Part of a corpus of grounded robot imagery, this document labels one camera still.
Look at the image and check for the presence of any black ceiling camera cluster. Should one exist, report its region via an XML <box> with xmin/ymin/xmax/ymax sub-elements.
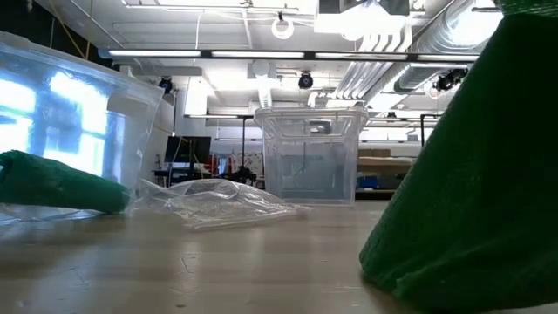
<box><xmin>433</xmin><ymin>67</ymin><xmax>471</xmax><ymax>92</ymax></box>

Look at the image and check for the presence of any black flat monitor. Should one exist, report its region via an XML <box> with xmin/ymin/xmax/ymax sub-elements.
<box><xmin>164</xmin><ymin>135</ymin><xmax>213</xmax><ymax>166</ymax></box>

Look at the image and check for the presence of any black stand frame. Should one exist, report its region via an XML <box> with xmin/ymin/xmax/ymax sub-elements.
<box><xmin>419</xmin><ymin>113</ymin><xmax>442</xmax><ymax>147</ymax></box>
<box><xmin>235</xmin><ymin>113</ymin><xmax>255</xmax><ymax>174</ymax></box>

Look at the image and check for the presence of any teal bandage roll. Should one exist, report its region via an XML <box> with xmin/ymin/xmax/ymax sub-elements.
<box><xmin>0</xmin><ymin>150</ymin><xmax>131</xmax><ymax>215</ymax></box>

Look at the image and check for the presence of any clear plastic bag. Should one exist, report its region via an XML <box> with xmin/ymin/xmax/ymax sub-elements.
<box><xmin>0</xmin><ymin>31</ymin><xmax>166</xmax><ymax>224</ymax></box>
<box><xmin>128</xmin><ymin>177</ymin><xmax>312</xmax><ymax>231</ymax></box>

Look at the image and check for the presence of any wooden workbench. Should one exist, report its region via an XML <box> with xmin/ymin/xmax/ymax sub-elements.
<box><xmin>356</xmin><ymin>155</ymin><xmax>415</xmax><ymax>193</ymax></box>

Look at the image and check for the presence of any silver ventilation duct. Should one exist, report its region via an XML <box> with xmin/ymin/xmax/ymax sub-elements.
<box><xmin>361</xmin><ymin>0</ymin><xmax>502</xmax><ymax>106</ymax></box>

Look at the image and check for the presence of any white cable loop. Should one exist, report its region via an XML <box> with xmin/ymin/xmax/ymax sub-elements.
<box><xmin>270</xmin><ymin>11</ymin><xmax>296</xmax><ymax>41</ymax></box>

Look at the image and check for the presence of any green bandage strip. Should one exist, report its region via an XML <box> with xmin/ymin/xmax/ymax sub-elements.
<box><xmin>357</xmin><ymin>0</ymin><xmax>558</xmax><ymax>313</ymax></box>

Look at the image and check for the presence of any clear plastic container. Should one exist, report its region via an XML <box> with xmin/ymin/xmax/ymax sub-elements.
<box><xmin>253</xmin><ymin>106</ymin><xmax>371</xmax><ymax>207</ymax></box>

